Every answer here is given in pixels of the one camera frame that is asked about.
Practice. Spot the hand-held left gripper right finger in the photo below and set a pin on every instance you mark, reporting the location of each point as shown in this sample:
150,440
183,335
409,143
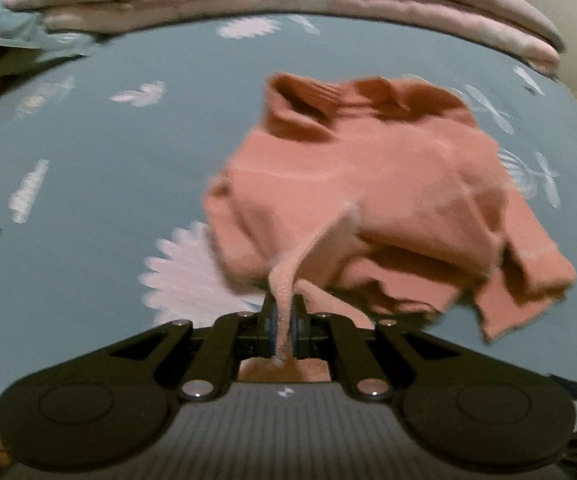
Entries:
294,330

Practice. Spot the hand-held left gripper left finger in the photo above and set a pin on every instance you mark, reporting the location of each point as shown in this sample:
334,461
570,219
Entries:
272,330

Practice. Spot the pink knit sweater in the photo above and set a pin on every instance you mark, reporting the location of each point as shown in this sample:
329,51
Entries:
358,185

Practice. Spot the blue floral bed sheet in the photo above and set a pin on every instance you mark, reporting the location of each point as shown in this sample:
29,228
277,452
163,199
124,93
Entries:
93,185

